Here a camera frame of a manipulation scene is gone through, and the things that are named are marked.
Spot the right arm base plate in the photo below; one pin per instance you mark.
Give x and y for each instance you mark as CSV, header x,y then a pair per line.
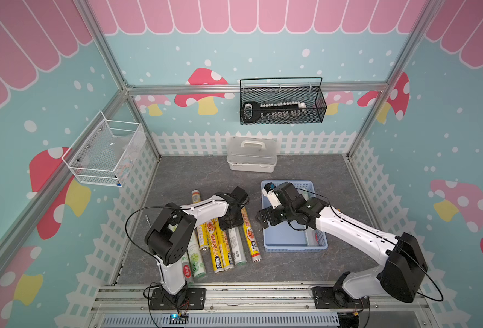
x,y
331,297

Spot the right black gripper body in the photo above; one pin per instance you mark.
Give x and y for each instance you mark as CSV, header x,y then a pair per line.
x,y
275,215

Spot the orange black screwdriver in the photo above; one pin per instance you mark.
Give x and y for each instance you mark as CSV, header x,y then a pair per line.
x,y
148,221

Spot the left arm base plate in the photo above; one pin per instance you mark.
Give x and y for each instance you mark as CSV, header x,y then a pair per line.
x,y
186,299

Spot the black socket bit holder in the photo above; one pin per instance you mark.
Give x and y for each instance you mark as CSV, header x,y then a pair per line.
x,y
253,112

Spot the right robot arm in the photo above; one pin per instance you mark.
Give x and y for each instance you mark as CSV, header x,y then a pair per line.
x,y
401,266

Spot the blue plastic basket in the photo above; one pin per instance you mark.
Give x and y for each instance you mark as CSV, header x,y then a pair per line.
x,y
282,237

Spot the green led circuit board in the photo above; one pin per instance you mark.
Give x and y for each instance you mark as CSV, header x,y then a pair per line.
x,y
178,319

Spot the white lidded storage box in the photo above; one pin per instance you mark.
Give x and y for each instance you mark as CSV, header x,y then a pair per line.
x,y
252,155

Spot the white wire wall basket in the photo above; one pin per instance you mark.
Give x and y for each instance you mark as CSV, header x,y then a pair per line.
x,y
106,152

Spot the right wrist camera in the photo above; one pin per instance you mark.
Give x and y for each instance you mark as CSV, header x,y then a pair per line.
x,y
269,194

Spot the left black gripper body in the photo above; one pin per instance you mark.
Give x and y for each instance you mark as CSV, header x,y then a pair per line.
x,y
230,221

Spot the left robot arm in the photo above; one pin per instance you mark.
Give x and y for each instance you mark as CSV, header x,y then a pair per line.
x,y
169,236

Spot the aluminium front rail frame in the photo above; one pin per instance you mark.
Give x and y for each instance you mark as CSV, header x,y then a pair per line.
x,y
257,304

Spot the black wire wall basket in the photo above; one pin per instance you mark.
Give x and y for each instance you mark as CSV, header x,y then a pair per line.
x,y
292,100

